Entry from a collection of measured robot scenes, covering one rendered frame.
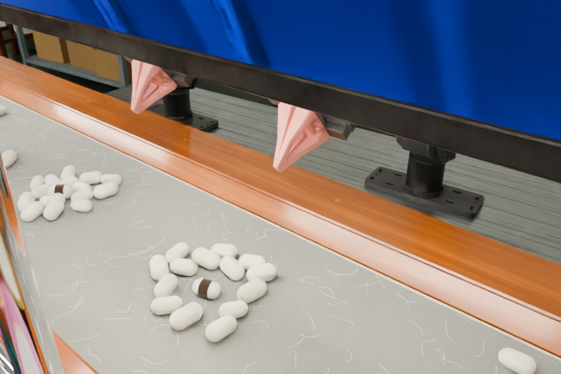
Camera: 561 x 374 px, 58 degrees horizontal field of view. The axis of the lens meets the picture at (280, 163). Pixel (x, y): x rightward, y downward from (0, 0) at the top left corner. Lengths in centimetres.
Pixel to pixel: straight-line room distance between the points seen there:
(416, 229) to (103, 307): 38
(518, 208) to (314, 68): 74
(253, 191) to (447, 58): 54
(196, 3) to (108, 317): 38
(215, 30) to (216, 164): 52
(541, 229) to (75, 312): 69
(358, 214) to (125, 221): 32
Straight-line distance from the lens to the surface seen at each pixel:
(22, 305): 29
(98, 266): 66
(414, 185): 90
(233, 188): 75
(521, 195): 99
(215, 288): 57
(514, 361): 55
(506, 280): 62
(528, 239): 88
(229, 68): 28
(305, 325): 55
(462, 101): 21
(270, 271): 59
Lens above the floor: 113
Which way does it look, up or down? 28 degrees down
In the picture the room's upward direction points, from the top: straight up
